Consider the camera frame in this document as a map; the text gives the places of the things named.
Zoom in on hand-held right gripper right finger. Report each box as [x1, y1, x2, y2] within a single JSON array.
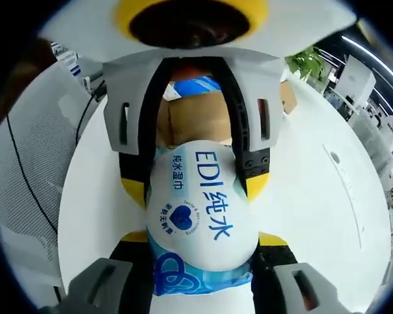
[[250, 230, 348, 314]]

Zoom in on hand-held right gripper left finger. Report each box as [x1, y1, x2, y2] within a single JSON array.
[[41, 231, 159, 314]]

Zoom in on brown cardboard shoe box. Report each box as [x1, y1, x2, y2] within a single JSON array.
[[155, 81, 298, 148]]

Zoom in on white blue wipes soft pack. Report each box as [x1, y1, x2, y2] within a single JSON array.
[[145, 140, 260, 297]]

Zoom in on potted green plant white pot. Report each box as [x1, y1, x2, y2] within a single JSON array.
[[286, 45, 328, 90]]

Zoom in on grey mesh office chair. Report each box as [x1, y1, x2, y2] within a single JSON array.
[[0, 61, 90, 286]]

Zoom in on white table socket strip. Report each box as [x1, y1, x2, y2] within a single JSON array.
[[322, 143, 364, 250]]

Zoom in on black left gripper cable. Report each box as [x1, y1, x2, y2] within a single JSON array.
[[5, 83, 102, 288]]

